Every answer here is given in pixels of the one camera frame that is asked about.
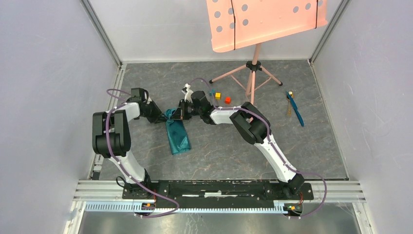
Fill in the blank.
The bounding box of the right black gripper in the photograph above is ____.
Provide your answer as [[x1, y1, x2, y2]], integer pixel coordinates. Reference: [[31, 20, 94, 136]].
[[170, 99, 202, 120]]

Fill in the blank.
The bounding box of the pink music stand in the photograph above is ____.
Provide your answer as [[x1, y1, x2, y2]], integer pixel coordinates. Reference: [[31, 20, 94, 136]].
[[206, 0, 328, 102]]

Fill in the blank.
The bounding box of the teal cloth napkin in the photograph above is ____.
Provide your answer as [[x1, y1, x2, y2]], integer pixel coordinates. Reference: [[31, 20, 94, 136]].
[[164, 108, 191, 155]]

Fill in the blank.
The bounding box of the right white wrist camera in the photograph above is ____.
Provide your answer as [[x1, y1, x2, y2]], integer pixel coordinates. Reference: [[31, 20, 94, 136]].
[[181, 83, 193, 103]]

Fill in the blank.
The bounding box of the blue handled utensil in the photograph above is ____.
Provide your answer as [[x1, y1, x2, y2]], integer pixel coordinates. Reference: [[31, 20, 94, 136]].
[[290, 98, 304, 127]]

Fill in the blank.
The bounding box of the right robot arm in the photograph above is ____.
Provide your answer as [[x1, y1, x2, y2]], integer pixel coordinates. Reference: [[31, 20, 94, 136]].
[[174, 88, 305, 199]]

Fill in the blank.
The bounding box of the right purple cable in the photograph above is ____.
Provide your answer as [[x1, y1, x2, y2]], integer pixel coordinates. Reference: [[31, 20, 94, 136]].
[[188, 77, 328, 219]]

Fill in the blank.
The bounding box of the gold spoon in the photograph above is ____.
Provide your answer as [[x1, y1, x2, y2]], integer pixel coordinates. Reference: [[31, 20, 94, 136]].
[[286, 91, 294, 117]]

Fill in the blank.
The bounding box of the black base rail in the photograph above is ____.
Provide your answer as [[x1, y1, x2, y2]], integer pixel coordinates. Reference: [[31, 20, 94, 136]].
[[122, 180, 314, 215]]

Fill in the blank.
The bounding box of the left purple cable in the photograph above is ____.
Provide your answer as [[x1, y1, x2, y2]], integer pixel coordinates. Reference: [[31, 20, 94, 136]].
[[106, 89, 180, 219]]

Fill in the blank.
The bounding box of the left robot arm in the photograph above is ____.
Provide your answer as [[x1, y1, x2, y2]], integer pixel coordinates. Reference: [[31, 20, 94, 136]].
[[92, 88, 167, 199]]

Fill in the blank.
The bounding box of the purple cable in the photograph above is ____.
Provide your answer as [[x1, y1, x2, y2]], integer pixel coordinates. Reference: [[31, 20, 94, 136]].
[[188, 77, 328, 219], [106, 89, 180, 219]]

